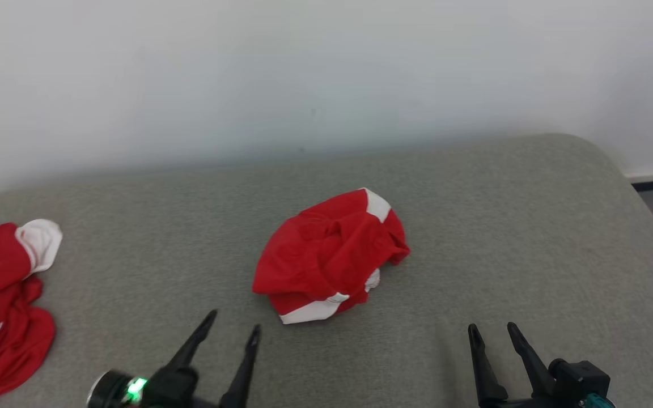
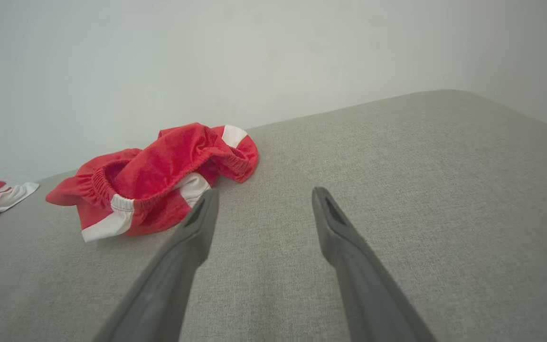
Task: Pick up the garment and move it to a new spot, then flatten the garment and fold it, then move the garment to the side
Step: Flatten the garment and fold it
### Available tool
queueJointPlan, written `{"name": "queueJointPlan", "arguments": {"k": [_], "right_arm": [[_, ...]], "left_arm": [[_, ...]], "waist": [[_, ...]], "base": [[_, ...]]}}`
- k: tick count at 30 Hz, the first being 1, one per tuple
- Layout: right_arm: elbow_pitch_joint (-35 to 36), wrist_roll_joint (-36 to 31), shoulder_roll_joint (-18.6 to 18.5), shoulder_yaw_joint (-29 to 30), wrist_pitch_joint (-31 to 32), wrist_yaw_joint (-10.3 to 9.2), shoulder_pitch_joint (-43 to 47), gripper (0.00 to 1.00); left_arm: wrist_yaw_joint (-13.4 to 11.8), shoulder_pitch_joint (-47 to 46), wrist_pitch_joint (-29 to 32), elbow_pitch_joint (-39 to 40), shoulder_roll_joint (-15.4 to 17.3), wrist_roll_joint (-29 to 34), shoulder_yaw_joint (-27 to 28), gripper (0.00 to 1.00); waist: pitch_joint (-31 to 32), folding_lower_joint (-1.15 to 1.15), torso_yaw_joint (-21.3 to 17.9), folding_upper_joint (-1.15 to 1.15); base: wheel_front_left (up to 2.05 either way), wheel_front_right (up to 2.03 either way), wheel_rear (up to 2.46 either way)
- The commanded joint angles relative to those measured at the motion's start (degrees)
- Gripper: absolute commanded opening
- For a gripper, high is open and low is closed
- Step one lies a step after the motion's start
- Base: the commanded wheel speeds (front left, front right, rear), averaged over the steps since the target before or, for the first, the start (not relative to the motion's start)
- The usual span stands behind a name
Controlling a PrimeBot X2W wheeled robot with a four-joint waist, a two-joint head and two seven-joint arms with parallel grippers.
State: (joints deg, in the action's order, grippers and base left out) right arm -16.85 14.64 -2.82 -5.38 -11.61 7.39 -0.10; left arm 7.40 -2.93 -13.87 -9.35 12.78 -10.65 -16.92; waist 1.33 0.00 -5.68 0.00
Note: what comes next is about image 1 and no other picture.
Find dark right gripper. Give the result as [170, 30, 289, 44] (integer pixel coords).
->
[467, 322, 585, 408]

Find red Bulls jersey white sleeves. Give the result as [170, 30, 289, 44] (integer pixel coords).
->
[0, 219, 63, 401]

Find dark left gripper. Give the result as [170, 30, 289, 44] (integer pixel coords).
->
[142, 309, 262, 408]

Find red garment white trim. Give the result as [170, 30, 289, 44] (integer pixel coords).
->
[252, 187, 411, 325]

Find teal right camera connector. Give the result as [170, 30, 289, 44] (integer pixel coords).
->
[579, 393, 616, 408]

